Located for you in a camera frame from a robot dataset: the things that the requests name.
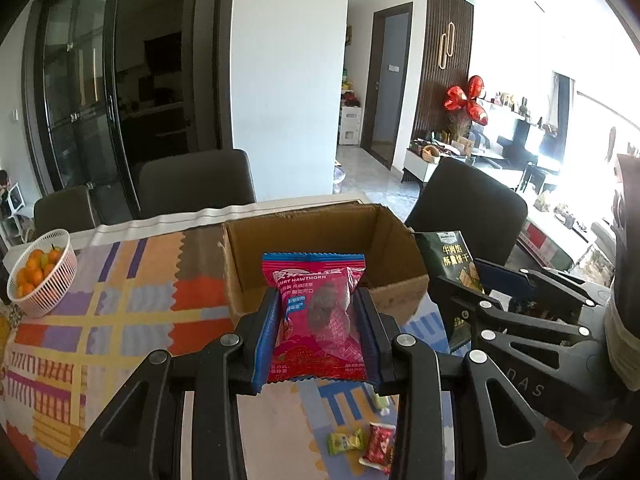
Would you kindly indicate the dark green snack packet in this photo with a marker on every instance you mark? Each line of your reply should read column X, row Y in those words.
column 447, row 255

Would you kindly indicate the cardboard box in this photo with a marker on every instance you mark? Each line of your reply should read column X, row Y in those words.
column 310, row 230

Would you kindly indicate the small red snack packet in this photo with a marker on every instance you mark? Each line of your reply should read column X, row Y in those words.
column 377, row 447

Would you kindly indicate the dark grey dining chair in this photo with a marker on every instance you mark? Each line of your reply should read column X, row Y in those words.
column 465, row 205
column 195, row 185
column 65, row 212

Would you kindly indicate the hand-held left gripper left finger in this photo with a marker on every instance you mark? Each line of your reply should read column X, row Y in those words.
column 265, row 340

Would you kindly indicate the white storage cabinet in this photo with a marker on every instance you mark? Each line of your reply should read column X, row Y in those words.
column 350, row 127

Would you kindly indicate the red foil balloon bunch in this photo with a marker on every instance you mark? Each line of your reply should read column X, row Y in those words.
column 465, row 100

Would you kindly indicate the dark wooden room door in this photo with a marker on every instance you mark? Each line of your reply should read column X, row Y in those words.
column 385, row 85

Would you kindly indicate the white low television cabinet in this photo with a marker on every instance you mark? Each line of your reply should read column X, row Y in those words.
column 417, row 167

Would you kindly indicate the person's right hand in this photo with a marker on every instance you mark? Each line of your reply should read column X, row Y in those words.
column 607, row 432

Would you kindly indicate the pink snack packet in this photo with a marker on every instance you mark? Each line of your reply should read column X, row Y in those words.
column 320, row 320

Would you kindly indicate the light green small packet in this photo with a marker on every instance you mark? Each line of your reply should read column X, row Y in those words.
column 382, row 402

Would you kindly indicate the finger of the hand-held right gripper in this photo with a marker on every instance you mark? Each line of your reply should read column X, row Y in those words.
column 505, row 277
column 500, row 322

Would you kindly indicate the pile of oranges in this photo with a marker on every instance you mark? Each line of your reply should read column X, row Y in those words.
column 35, row 270

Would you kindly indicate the black framed glass sliding door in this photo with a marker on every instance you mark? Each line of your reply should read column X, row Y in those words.
column 125, row 85

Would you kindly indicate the yellow green wrapped candy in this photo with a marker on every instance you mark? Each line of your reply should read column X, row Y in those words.
column 345, row 441

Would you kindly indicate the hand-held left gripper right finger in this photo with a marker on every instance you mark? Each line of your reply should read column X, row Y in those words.
column 367, row 340

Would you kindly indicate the white basket of oranges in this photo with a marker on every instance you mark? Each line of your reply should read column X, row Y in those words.
column 55, row 290

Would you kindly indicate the black piano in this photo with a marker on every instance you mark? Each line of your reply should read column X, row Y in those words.
column 520, row 140

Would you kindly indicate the gold wall ornament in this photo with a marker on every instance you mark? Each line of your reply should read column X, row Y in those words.
column 446, row 47

